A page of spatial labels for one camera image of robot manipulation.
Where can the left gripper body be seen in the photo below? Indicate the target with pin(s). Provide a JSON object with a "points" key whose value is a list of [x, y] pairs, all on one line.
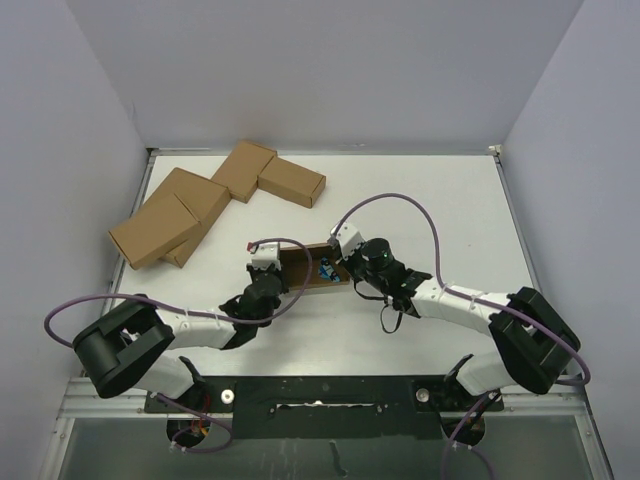
{"points": [[254, 271]]}

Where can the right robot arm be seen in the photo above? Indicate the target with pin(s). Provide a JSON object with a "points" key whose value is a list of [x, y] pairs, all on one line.
{"points": [[533, 343]]}

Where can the aluminium table frame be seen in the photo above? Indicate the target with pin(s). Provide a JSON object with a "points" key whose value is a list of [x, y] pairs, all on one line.
{"points": [[430, 207]]}

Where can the folded cardboard box front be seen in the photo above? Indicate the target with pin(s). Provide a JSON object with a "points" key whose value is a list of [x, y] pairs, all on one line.
{"points": [[154, 230]]}

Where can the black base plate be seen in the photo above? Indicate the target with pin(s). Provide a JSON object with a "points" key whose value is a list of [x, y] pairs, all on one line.
{"points": [[424, 407]]}

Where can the cardboard box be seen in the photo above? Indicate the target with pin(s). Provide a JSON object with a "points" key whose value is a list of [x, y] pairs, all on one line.
{"points": [[298, 271], [292, 182], [240, 171], [206, 200], [154, 230]]}

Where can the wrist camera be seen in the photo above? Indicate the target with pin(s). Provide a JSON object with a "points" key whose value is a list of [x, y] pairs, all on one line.
{"points": [[265, 255], [345, 240]]}

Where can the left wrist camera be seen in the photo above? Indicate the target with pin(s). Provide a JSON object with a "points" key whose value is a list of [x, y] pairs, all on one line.
{"points": [[265, 255]]}

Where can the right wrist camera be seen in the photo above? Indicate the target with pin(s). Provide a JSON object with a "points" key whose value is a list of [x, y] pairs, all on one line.
{"points": [[345, 240]]}

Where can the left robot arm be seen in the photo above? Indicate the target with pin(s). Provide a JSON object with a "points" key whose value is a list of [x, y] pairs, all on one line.
{"points": [[126, 347]]}

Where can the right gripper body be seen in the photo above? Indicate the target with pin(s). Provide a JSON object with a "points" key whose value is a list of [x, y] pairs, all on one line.
{"points": [[357, 266]]}

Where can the blue toy police car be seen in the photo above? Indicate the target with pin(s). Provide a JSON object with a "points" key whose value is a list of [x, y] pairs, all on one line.
{"points": [[326, 271]]}

